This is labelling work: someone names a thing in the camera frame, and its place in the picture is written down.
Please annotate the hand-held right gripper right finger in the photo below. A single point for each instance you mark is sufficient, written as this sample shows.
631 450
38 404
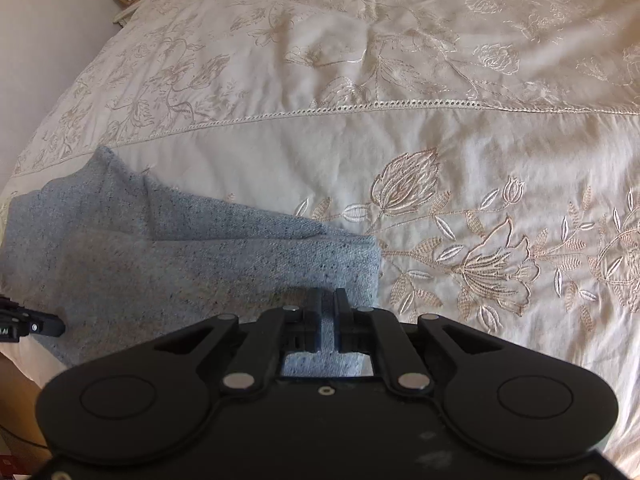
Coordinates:
346 326

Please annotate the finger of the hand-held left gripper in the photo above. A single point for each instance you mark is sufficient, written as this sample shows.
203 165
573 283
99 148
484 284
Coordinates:
40 327

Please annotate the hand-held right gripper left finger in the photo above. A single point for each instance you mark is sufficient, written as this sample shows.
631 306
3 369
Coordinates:
310 326

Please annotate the grey knit sweater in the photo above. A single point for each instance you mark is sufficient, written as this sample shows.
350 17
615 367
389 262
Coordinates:
150 270

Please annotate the cream embroidered bedspread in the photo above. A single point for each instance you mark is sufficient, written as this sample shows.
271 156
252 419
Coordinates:
400 125

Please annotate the white nightstand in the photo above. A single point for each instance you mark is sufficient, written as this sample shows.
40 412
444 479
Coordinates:
131 13

